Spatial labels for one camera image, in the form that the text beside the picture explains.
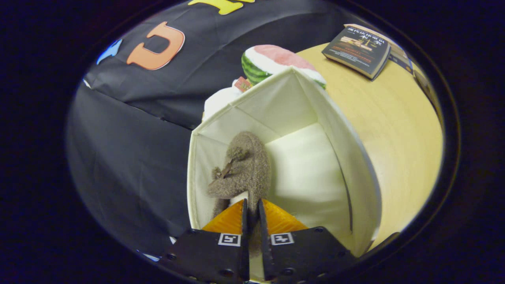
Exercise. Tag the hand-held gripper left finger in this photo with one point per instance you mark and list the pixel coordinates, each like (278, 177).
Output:
(205, 256)

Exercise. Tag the brown fuzzy shoe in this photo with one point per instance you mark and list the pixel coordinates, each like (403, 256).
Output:
(248, 173)

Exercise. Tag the blue cover book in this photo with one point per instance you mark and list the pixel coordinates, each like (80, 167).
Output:
(403, 63)

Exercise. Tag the white plush toy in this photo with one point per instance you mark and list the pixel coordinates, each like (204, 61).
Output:
(219, 100)

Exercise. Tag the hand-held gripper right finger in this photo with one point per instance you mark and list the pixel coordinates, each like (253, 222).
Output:
(307, 256)

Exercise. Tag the black cover book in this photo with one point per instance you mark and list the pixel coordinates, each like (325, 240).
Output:
(355, 49)

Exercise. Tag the beige cover book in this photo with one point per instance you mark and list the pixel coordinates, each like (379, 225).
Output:
(396, 46)

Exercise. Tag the grey fabric storage box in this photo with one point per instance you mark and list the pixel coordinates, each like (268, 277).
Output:
(307, 169)

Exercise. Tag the watermelon slice plush toy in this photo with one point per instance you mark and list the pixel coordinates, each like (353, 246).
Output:
(268, 59)

